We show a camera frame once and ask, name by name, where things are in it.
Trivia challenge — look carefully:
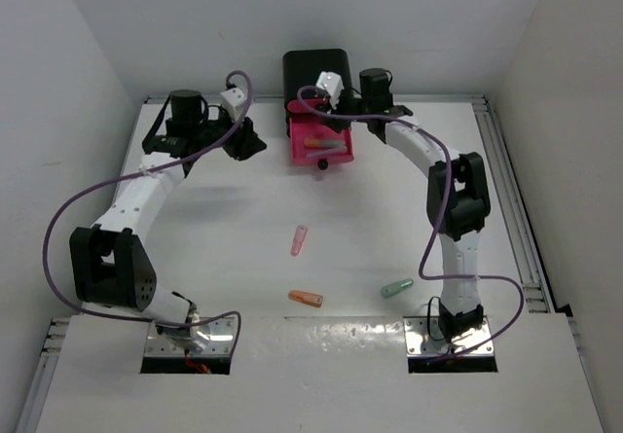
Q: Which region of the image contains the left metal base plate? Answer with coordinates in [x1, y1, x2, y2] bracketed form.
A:
[144, 317, 237, 358]

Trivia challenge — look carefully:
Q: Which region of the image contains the purple pink highlighter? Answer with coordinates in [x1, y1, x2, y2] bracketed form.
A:
[306, 144, 348, 158]

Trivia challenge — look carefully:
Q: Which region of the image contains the orange highlighter pen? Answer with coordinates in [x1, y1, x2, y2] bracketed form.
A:
[288, 290, 323, 308]

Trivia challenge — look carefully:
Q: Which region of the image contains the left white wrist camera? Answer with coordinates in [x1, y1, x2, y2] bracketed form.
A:
[220, 88, 247, 122]

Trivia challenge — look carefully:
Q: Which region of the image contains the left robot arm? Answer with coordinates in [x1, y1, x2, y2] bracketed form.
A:
[69, 87, 267, 354]

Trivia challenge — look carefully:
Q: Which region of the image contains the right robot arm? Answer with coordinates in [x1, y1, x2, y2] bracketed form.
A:
[315, 68, 491, 342]

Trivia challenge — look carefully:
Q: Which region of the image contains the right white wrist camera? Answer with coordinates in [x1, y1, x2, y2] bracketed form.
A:
[315, 71, 345, 109]

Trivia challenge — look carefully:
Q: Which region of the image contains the pink drawer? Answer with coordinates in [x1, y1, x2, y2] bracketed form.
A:
[288, 114, 354, 170]
[285, 98, 331, 117]

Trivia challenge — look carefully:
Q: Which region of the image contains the black drawer cabinet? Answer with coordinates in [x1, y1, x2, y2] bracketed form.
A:
[282, 49, 352, 136]

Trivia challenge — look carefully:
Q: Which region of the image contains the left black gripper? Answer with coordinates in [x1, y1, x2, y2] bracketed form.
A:
[192, 106, 267, 161]

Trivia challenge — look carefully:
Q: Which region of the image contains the pink highlighter pen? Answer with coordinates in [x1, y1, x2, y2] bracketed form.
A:
[290, 225, 308, 257]

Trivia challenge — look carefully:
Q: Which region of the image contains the orange cap white highlighter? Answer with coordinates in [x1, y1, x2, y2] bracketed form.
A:
[304, 137, 346, 149]

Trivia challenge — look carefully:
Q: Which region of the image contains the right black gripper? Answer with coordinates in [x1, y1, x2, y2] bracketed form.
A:
[320, 87, 373, 131]

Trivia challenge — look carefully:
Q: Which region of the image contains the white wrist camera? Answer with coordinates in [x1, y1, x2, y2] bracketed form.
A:
[315, 71, 345, 109]
[220, 88, 247, 122]

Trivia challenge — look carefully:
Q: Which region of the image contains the metal base plate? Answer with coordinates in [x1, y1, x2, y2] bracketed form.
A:
[144, 317, 237, 358]
[403, 316, 495, 359]

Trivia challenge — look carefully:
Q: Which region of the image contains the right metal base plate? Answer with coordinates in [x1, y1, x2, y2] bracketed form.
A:
[403, 316, 495, 359]

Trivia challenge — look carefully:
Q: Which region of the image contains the pink top drawer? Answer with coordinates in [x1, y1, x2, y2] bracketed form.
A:
[285, 98, 331, 117]

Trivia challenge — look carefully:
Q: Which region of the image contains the green highlighter pen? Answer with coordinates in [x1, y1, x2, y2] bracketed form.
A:
[380, 278, 414, 299]

